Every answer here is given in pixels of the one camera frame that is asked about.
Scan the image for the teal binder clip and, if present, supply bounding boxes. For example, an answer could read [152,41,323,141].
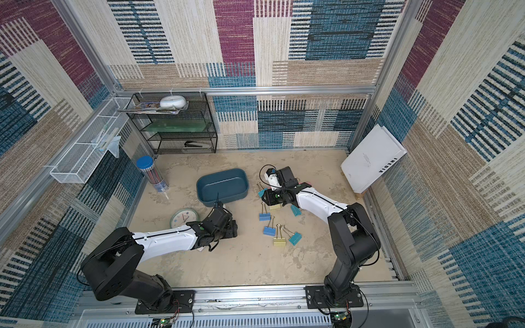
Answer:
[291,205,302,217]
[257,183,267,198]
[282,226,302,246]

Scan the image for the blue binder clip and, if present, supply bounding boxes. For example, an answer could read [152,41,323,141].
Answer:
[258,202,272,221]
[263,216,276,238]

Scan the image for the teal plastic storage box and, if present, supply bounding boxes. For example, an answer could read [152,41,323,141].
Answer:
[196,168,250,207]

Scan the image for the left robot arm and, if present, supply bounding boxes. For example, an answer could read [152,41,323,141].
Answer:
[80,202,238,314]

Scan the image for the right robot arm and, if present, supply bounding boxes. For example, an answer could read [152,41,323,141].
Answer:
[258,164,381,305]

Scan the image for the black stapler on shelf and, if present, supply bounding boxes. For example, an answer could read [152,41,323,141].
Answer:
[184,141,212,149]

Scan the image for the blue lid pencil tube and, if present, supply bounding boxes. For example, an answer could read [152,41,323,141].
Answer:
[136,156,168,193]

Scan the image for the magazines on top shelf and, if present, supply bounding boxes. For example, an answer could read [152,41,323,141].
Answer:
[118,102,189,115]

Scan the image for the white round tape dispenser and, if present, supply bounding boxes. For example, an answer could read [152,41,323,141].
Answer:
[159,95,187,110]

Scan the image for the white item in basket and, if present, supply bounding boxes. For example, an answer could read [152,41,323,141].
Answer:
[94,128,121,159]

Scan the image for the green round wall clock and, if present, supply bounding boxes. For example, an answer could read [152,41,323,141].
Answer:
[170,208,200,229]

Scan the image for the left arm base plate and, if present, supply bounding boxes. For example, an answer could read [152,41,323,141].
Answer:
[135,290,196,315]

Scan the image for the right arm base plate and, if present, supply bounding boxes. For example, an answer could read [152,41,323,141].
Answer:
[304,284,364,310]

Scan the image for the black wire shelf rack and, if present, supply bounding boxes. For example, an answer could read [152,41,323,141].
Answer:
[126,92,218,155]

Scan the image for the white wire wall basket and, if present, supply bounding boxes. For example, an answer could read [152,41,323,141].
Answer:
[50,97,130,184]

